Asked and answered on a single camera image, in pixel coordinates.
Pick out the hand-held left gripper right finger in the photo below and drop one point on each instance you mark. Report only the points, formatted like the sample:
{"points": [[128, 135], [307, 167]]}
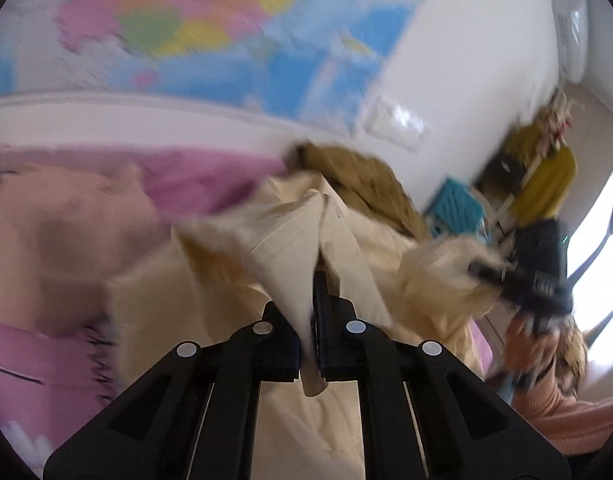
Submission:
{"points": [[322, 310]]}

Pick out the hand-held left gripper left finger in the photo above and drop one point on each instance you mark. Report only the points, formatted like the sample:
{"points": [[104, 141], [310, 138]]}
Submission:
{"points": [[281, 360]]}

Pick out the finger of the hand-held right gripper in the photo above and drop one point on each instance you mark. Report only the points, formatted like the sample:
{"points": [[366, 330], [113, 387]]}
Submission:
{"points": [[491, 271]]}

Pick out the cream garment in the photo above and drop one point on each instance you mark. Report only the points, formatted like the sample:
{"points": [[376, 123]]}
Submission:
{"points": [[286, 240]]}

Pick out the wooden clothes rack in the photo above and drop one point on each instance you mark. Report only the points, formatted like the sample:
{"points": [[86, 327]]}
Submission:
{"points": [[506, 215]]}

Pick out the person's right hand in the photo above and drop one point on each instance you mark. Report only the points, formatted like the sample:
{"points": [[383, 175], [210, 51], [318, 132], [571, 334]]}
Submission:
{"points": [[528, 352]]}

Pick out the bright window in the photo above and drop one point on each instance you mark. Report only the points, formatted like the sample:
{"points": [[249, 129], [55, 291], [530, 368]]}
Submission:
{"points": [[601, 270]]}

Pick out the teal plastic basket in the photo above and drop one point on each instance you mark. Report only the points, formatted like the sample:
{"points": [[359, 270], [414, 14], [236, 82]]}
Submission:
{"points": [[456, 205]]}

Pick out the yellow sweater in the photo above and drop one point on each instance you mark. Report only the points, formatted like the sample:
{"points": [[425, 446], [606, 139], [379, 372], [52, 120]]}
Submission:
{"points": [[546, 185]]}

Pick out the black handbag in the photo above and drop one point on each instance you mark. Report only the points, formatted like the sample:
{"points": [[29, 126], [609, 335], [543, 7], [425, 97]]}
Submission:
{"points": [[501, 172]]}

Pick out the olive garment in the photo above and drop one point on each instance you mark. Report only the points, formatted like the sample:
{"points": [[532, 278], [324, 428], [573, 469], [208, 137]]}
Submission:
{"points": [[366, 180]]}

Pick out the plush toy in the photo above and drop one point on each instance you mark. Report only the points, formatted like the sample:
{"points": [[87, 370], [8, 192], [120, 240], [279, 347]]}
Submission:
{"points": [[561, 117]]}

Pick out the pink flowered bed sheet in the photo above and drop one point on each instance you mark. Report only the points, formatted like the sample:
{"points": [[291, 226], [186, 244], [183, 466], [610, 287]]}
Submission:
{"points": [[201, 175]]}

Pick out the white air conditioner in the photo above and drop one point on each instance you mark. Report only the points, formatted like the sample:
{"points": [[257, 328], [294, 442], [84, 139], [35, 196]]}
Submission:
{"points": [[572, 30]]}

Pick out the pink-beige garment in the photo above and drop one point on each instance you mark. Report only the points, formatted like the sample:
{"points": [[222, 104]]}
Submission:
{"points": [[61, 240]]}

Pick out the white wall switch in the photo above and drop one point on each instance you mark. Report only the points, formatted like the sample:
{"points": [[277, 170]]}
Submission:
{"points": [[417, 132]]}

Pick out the colourful wall map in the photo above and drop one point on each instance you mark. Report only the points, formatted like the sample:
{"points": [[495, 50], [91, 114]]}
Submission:
{"points": [[186, 35]]}

